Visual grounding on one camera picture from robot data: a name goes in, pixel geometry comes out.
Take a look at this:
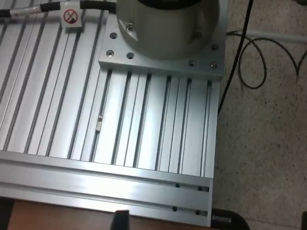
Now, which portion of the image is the black cable silver connector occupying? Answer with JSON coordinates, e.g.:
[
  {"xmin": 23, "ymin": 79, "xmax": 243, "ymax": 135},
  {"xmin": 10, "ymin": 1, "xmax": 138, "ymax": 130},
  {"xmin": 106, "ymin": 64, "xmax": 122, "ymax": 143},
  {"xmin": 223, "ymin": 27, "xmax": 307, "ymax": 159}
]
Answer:
[{"xmin": 0, "ymin": 0, "xmax": 118, "ymax": 19}]

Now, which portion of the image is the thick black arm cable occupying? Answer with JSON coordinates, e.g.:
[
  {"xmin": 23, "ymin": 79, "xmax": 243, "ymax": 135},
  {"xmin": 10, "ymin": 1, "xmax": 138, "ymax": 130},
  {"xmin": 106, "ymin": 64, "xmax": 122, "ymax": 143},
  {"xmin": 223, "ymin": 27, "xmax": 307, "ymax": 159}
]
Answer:
[{"xmin": 217, "ymin": 0, "xmax": 254, "ymax": 113}]

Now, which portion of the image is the slotted aluminium robot stand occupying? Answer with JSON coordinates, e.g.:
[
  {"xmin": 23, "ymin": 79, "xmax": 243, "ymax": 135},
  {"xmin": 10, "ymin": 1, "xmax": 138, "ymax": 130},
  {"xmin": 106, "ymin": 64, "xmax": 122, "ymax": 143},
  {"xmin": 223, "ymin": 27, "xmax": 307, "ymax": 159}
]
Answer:
[{"xmin": 0, "ymin": 0, "xmax": 228, "ymax": 227}]

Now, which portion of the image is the small metal slot nut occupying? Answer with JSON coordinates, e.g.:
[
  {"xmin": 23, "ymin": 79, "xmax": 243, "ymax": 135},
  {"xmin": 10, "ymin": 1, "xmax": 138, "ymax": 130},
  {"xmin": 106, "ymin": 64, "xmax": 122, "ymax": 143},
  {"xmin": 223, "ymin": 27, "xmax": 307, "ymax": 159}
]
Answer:
[{"xmin": 96, "ymin": 114, "xmax": 104, "ymax": 134}]

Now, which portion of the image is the aluminium robot mounting plate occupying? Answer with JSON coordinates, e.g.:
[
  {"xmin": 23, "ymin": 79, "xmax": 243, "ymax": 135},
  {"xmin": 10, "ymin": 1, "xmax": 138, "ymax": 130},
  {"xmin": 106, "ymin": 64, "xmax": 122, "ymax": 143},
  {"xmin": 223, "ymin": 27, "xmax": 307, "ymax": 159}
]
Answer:
[{"xmin": 98, "ymin": 0, "xmax": 228, "ymax": 77}]

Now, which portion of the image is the black rounded object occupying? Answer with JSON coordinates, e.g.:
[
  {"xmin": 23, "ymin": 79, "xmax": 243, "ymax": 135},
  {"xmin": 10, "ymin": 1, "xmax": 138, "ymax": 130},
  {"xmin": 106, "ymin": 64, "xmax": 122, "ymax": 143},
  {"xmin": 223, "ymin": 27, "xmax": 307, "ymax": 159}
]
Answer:
[{"xmin": 211, "ymin": 207, "xmax": 251, "ymax": 230}]

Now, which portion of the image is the looped thin black cable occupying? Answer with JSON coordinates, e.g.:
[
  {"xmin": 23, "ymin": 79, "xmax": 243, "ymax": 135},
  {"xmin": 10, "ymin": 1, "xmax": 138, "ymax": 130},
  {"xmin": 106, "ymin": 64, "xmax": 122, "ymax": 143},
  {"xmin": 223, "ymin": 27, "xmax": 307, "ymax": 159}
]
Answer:
[{"xmin": 226, "ymin": 30, "xmax": 307, "ymax": 90}]

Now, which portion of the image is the white warning tag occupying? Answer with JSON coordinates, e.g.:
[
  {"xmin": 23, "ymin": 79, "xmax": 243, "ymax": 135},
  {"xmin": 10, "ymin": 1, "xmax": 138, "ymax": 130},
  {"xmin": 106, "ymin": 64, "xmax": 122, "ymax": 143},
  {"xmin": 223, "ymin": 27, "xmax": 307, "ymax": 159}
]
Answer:
[{"xmin": 60, "ymin": 2, "xmax": 83, "ymax": 29}]

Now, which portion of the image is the long white floor conduit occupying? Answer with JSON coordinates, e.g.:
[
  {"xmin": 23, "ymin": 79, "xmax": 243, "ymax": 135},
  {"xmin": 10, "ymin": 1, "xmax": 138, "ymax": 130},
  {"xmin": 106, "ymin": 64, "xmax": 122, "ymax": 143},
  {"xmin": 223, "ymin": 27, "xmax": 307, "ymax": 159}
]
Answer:
[{"xmin": 244, "ymin": 28, "xmax": 307, "ymax": 44}]

